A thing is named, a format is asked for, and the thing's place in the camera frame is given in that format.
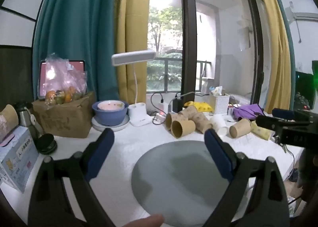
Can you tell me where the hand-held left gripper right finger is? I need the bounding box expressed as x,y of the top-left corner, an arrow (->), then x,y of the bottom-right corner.
202,128 -> 291,227

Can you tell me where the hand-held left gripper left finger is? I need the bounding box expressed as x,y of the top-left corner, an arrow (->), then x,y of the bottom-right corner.
28,128 -> 117,227

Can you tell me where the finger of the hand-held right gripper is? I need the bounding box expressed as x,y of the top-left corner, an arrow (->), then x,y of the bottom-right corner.
271,108 -> 318,121
255,115 -> 311,132

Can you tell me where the white paper cup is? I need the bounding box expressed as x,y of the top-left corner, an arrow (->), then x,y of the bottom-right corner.
210,115 -> 228,136

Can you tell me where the pale yellow tube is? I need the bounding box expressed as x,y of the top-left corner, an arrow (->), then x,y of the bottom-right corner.
251,121 -> 273,141

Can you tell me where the purple cloth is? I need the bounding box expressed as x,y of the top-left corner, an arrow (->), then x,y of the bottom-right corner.
233,103 -> 264,121

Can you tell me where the white plate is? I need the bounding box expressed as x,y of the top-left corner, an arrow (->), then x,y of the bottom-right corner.
91,115 -> 131,132

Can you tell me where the black computer with green light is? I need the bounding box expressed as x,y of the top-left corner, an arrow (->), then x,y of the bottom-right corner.
295,60 -> 318,111

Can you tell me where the blue bowl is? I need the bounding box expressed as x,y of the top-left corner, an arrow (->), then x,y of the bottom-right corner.
92,100 -> 130,126

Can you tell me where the cardboard box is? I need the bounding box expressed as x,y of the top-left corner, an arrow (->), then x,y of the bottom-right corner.
31,91 -> 96,139

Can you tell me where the pink bowl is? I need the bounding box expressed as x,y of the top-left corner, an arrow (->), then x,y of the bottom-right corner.
97,100 -> 125,112

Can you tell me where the grey round plate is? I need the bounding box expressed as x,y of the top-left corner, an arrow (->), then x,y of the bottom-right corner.
131,140 -> 249,226

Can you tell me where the white woven tissue box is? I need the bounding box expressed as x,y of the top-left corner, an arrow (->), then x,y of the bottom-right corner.
209,86 -> 230,114

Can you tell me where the yellow spotted cloth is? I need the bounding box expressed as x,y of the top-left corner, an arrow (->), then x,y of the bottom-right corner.
184,101 -> 213,113

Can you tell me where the white desk lamp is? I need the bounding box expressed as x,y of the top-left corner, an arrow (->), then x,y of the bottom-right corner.
111,50 -> 157,127

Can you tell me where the black round lid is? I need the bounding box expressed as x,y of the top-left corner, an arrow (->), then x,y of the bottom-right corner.
36,133 -> 58,155

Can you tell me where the black power adapter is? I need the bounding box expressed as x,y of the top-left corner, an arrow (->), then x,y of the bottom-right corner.
172,97 -> 183,113

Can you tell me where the yellow curtain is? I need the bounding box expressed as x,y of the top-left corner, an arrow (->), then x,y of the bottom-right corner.
249,0 -> 296,114
115,0 -> 152,105

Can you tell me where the white power strip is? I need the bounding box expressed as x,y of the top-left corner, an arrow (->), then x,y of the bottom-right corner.
152,112 -> 167,125

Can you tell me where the plastic bag of fruit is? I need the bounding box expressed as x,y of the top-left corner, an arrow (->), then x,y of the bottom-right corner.
44,53 -> 88,105

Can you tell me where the light blue tissue carton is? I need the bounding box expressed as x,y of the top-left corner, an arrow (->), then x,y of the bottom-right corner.
0,125 -> 41,193

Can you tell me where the steel thermos flask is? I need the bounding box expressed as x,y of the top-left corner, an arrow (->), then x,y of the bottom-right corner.
14,102 -> 43,141

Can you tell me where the brown paper roll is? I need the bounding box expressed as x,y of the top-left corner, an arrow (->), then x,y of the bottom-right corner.
0,104 -> 19,143

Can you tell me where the white air conditioner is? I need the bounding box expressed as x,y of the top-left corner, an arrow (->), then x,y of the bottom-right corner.
293,12 -> 318,22

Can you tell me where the teal curtain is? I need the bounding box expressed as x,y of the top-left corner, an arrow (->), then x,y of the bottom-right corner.
32,0 -> 126,105

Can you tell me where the black cable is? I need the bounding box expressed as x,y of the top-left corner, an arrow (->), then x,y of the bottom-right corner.
150,91 -> 164,125

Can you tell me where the dark window frame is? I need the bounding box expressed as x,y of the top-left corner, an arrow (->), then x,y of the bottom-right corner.
179,0 -> 199,96

